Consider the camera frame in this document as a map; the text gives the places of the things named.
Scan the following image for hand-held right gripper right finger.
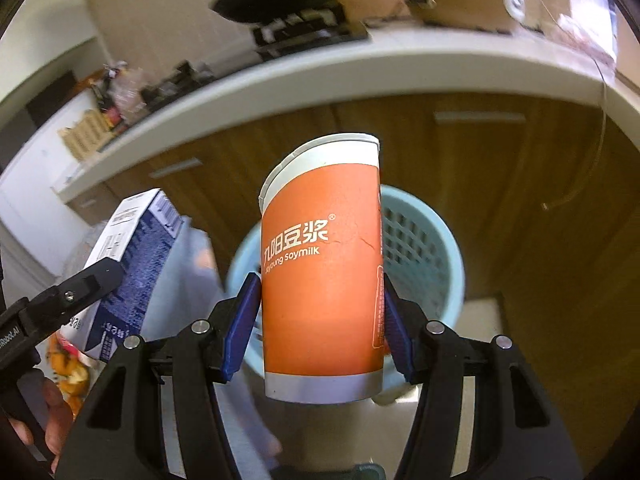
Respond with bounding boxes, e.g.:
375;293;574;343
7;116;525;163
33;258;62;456
382;269;586;480

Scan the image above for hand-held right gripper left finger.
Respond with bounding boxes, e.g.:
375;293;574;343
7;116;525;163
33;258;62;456
54;271;263;480

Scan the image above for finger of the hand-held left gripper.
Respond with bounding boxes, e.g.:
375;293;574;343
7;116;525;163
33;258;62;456
20;258;126;323

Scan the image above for blue white milk carton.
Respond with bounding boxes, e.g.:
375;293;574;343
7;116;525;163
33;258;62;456
59;188;185;363

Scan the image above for orange paper cup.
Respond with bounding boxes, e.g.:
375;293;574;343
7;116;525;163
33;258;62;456
258;132;387;405

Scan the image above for light blue plastic basket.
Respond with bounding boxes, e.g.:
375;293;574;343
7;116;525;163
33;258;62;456
225;184;466;406

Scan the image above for person's left hand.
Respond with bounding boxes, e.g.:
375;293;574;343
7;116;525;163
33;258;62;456
10;377;76;461

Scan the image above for orange peels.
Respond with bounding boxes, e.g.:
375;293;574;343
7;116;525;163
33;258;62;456
47;335;92;417

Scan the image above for beige cutlery basket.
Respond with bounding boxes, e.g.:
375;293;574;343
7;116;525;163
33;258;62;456
57;109;114;162

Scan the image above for dark sauce bottle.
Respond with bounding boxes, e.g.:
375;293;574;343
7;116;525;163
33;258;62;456
102;87;126;128

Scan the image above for black gas stove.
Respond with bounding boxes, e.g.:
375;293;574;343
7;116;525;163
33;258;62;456
137;7;371;111

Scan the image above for thin white cable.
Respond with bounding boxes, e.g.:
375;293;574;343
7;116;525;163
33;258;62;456
542;50;609;211

